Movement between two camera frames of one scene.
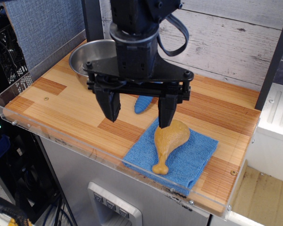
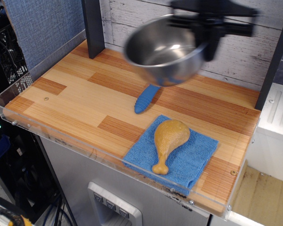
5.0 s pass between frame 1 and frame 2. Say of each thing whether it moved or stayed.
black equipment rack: stayed
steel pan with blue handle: moved
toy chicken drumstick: stayed
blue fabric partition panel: stayed
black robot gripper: moved
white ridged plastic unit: stayed
